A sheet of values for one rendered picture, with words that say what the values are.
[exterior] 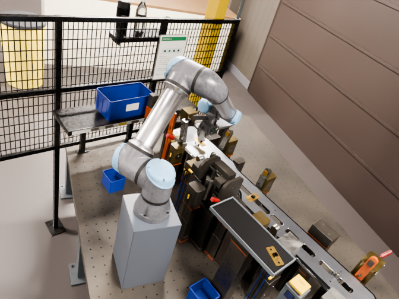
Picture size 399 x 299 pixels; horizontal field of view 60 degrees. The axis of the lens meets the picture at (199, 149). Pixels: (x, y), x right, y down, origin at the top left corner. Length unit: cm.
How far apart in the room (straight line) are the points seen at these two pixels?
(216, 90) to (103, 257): 96
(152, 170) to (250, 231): 47
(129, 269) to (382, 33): 314
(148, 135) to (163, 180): 19
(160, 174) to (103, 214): 74
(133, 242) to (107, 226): 49
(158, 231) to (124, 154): 33
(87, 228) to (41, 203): 113
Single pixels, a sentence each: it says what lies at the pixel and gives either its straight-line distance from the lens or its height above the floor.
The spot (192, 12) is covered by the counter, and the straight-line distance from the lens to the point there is 509.
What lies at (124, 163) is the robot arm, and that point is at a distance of 137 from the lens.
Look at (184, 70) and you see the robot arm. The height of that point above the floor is 162.
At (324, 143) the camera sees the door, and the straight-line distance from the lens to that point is 421.
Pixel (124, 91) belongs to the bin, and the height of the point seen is 111.
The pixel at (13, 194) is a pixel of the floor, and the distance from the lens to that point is 308.
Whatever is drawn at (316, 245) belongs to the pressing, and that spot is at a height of 100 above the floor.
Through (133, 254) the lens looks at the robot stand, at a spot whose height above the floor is 95.
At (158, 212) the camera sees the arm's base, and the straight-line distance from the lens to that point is 140.
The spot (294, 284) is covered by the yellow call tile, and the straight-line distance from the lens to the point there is 138.
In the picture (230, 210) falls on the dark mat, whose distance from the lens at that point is 149.
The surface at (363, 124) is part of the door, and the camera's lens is 387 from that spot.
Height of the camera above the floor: 217
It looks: 35 degrees down
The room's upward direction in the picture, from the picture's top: 17 degrees clockwise
